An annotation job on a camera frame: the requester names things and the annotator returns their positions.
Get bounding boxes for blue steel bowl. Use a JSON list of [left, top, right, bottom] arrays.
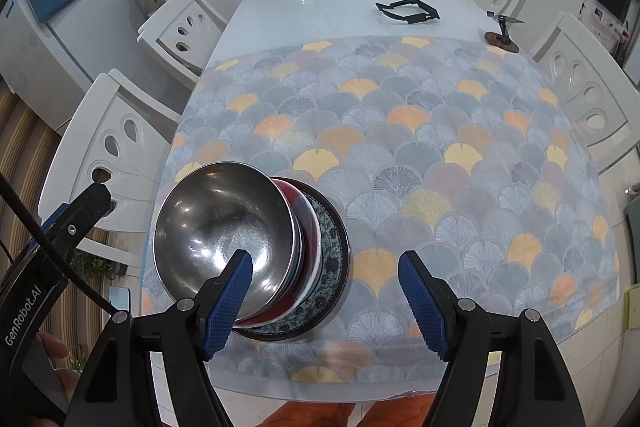
[[153, 161, 300, 321]]

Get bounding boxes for red steel bowl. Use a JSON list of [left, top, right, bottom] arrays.
[[234, 178, 322, 332]]

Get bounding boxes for person's left hand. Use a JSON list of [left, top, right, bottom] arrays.
[[18, 333, 79, 426]]

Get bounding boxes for white chair near left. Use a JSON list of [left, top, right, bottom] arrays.
[[37, 68, 182, 268]]

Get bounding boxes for blue white patterned plate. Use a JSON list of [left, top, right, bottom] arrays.
[[234, 176, 350, 341]]

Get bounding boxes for white refrigerator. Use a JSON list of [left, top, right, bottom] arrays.
[[1, 0, 153, 130]]

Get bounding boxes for fan pattern table mat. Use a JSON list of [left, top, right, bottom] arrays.
[[160, 37, 620, 389]]

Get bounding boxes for white chair far left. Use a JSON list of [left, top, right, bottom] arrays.
[[137, 0, 228, 89]]

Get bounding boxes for white chair near right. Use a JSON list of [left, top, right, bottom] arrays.
[[530, 12, 639, 172]]

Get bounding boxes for black phone stand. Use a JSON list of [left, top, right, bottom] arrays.
[[484, 11, 523, 53]]

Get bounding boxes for black cable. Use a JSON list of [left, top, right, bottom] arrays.
[[0, 175, 122, 318]]

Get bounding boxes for black frame on table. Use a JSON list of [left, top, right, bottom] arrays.
[[375, 0, 440, 25]]

